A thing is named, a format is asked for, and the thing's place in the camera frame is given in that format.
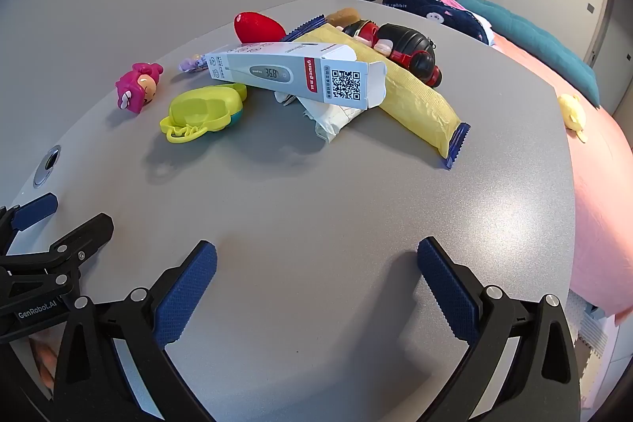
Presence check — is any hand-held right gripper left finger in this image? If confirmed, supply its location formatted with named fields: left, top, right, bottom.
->
left=52, top=240, right=218, bottom=422

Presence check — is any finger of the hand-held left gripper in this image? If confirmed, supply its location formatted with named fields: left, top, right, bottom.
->
left=0, top=193, right=59, bottom=255
left=0, top=213, right=115, bottom=300

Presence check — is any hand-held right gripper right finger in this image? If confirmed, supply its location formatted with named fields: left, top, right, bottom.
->
left=417, top=237, right=582, bottom=422

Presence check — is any white paper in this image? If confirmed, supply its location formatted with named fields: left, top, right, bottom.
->
left=274, top=91, right=364, bottom=142

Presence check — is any black red toy figure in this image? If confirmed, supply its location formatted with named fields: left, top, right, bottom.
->
left=342, top=19, right=442, bottom=87

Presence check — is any foam floor mat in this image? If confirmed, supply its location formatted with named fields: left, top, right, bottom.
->
left=566, top=288, right=624, bottom=398

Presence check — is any pink toy figure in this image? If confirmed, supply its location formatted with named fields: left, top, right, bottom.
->
left=115, top=62, right=164, bottom=112

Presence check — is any yellow green toy case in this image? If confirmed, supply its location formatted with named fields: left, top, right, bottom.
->
left=159, top=83, right=248, bottom=144

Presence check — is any pink bed sheet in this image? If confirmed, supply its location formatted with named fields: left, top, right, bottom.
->
left=489, top=31, right=633, bottom=326

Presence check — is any yellow snack packet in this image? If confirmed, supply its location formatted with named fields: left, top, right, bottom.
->
left=284, top=14, right=470, bottom=170

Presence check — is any small purple toy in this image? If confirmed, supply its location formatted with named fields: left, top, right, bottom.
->
left=178, top=52, right=208, bottom=74

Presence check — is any yellow plush duck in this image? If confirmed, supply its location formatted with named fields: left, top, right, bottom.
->
left=557, top=93, right=589, bottom=145

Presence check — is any white thermometer box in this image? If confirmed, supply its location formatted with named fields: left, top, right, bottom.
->
left=204, top=41, right=387, bottom=111

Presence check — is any red strawberry plush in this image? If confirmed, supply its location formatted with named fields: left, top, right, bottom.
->
left=233, top=11, right=288, bottom=44

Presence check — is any teal pillow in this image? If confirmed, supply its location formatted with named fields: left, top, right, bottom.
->
left=456, top=0, right=601, bottom=108

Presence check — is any brown toy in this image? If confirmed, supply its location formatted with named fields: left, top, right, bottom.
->
left=324, top=8, right=361, bottom=28

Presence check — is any grey room door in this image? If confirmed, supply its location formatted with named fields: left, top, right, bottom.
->
left=593, top=0, right=633, bottom=111

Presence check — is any metal cable grommet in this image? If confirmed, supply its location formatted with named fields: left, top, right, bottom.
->
left=32, top=144, right=63, bottom=188

